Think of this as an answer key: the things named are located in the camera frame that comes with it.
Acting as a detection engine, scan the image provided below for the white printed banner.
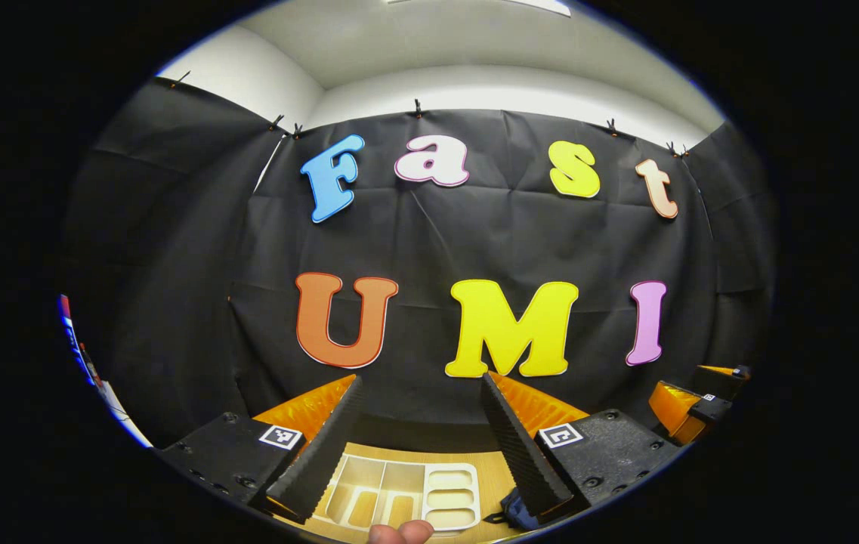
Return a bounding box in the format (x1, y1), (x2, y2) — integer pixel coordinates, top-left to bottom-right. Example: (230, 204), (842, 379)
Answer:
(57, 295), (152, 448)

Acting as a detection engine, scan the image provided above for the blue schoolbag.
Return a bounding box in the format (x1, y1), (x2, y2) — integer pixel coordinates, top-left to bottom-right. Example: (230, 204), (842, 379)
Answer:
(484, 487), (543, 532)

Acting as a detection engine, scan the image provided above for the white plastic bookshelf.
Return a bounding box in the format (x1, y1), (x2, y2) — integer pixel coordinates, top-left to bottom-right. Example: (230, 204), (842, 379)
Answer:
(322, 453), (483, 534)

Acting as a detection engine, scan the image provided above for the black backdrop cloth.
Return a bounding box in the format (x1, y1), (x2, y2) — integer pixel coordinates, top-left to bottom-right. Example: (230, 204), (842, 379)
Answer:
(59, 76), (777, 454)

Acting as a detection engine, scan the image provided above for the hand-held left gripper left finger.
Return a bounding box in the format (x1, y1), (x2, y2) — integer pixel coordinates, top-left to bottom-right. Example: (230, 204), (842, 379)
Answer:
(152, 373), (365, 525)

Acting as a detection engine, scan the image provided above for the row of black backdrop clips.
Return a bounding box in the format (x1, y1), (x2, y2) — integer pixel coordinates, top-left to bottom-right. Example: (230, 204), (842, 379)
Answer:
(168, 70), (691, 159)

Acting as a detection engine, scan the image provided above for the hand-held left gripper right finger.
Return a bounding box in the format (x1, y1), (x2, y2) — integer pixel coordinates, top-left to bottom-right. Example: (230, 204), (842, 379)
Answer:
(479, 371), (684, 527)

